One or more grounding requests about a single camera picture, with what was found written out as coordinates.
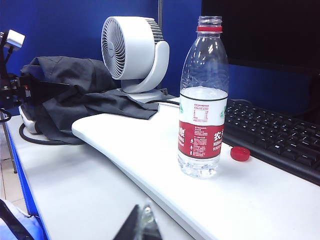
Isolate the black monitor stand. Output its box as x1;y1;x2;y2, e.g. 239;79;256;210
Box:
306;72;320;121

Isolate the white desk fan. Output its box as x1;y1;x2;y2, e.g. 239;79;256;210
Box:
100;16;171;103

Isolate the white power strip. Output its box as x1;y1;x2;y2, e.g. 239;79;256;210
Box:
18;104;38;133

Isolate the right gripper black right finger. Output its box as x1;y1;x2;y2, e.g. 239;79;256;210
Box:
141;199;163;240

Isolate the thin black fan cable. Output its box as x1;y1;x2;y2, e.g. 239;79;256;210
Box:
147;99;181;106

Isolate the dark grey cloth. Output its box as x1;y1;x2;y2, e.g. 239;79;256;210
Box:
20;56;160;145

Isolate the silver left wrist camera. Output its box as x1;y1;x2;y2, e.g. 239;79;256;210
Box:
5;29;26;49

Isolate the red plastic bottle cap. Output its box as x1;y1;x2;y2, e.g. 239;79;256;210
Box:
230;146;251;162

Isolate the black computer keyboard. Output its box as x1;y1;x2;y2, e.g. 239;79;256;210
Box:
221;99;320;187

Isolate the white raised desk board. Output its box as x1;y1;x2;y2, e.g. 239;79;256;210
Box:
71;99;320;240

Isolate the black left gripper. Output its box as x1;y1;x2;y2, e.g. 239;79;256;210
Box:
0;74;72;108

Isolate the black computer monitor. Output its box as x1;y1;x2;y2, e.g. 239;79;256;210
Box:
201;0;320;73

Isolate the thin grey metal rod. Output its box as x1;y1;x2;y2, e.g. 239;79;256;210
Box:
0;112;18;175

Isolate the clear plastic water bottle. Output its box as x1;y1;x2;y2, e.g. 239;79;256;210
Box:
177;15;230;180

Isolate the blue white plastic object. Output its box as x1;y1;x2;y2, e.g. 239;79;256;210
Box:
0;198;45;240

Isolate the grey metal partition pole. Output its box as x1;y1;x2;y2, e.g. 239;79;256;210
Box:
158;0;164;91

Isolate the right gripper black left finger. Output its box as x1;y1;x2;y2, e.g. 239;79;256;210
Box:
112;204;143;240

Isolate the thick black power cable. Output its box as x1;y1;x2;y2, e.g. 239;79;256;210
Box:
18;122;83;146

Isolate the blue office partition panel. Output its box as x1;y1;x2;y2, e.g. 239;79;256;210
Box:
0;0;311;116

